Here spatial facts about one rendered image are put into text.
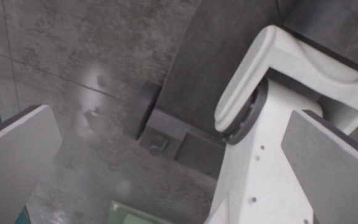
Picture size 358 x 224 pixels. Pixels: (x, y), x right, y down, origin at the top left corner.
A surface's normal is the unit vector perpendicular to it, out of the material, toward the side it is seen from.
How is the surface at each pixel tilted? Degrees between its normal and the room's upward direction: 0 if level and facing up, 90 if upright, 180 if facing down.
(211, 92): 0
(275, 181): 64
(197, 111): 0
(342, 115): 90
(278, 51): 0
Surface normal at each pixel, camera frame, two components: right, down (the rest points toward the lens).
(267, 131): 0.15, -0.27
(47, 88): -0.20, 0.50
